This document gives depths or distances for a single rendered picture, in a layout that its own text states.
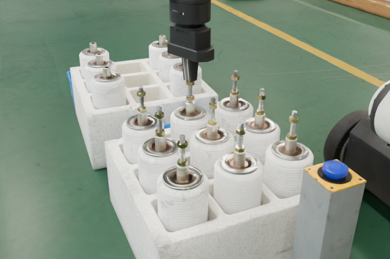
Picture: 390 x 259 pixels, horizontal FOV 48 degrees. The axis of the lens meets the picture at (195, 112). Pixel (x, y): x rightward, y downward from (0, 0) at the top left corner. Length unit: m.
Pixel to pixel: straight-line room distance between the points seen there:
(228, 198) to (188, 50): 0.32
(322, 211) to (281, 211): 0.15
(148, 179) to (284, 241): 0.30
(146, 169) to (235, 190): 0.19
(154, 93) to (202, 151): 0.50
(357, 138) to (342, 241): 0.42
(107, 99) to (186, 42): 0.38
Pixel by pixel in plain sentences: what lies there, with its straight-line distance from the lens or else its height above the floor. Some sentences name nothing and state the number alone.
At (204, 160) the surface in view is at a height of 0.22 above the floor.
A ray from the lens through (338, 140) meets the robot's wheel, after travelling 1.20.
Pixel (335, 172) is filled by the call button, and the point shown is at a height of 0.33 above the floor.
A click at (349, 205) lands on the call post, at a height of 0.27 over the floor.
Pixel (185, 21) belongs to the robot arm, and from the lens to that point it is 0.91.
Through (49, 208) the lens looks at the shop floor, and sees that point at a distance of 1.19.
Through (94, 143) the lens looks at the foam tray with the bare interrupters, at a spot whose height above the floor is 0.09.
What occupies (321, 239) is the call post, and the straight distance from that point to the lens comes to 0.76.
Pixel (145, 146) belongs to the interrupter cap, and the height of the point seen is 0.25.
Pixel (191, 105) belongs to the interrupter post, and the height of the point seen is 0.28.
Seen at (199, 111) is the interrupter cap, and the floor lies 0.25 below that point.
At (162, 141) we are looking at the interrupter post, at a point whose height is 0.27.
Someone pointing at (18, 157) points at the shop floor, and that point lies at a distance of 1.43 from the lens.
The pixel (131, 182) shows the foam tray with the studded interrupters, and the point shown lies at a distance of 0.93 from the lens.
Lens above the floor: 0.72
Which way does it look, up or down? 27 degrees down
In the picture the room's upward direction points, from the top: straight up
